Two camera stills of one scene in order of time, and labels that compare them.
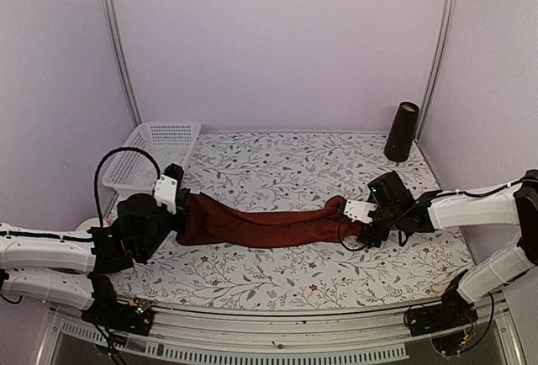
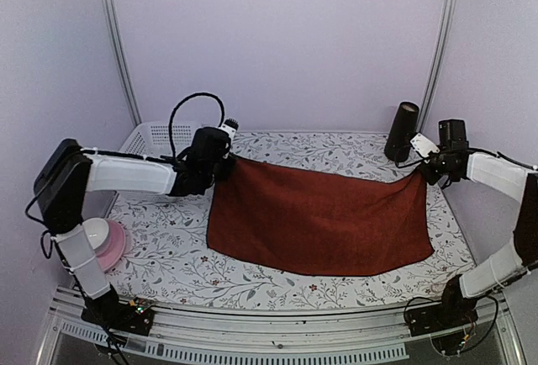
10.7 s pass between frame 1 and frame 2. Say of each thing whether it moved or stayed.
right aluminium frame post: stayed
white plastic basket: stayed
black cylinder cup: stayed
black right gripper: moved
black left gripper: moved
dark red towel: moved
